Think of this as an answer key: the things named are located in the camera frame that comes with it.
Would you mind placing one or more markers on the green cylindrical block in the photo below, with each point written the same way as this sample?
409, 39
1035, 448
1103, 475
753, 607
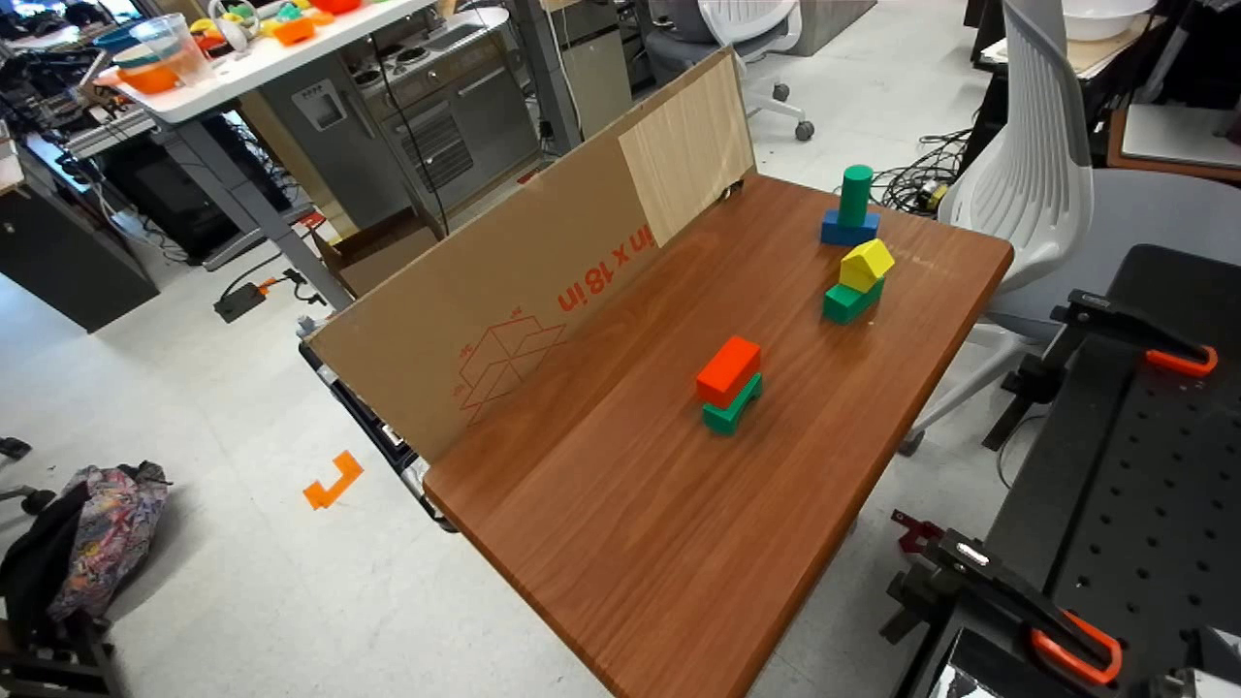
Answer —
855, 191

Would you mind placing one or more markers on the orange-red rectangular block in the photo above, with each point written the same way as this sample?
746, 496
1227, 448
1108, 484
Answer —
730, 365

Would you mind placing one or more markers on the green block under red block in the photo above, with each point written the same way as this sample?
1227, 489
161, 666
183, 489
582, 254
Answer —
727, 417

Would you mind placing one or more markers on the green block under yellow block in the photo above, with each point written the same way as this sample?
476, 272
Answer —
846, 306

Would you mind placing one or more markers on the blue cube block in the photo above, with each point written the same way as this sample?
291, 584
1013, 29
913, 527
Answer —
846, 235

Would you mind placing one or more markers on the yellow house-shaped block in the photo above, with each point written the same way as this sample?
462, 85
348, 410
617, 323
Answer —
868, 264

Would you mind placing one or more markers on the brown cardboard panel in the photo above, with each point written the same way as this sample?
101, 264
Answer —
506, 295

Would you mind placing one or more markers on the light wood panel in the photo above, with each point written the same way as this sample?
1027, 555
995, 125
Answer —
686, 142

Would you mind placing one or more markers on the grey toy kitchen cabinet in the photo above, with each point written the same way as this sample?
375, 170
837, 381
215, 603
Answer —
430, 120

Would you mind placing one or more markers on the orange floor tape marker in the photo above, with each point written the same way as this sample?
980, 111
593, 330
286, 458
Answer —
337, 484

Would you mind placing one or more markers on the white swivel office chair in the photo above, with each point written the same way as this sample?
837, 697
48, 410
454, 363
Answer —
759, 34

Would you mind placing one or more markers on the black power adapter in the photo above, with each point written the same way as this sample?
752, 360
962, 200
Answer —
242, 301

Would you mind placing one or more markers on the orange toy piece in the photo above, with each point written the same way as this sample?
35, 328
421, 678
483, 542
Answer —
297, 29

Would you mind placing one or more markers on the white table with toys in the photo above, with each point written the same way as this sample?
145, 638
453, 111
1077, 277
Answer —
245, 80

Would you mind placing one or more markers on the grey office chair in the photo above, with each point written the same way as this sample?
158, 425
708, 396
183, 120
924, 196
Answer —
1053, 170

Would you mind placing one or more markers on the colourful patterned backpack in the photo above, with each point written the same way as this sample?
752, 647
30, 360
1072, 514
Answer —
112, 536

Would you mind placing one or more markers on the black perforated breadboard table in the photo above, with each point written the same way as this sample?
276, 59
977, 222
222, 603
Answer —
1150, 489

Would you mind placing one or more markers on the clear bowl with orange food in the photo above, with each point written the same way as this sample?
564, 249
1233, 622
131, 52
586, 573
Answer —
158, 59

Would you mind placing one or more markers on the black storage cabinet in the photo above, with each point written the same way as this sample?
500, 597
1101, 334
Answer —
72, 254

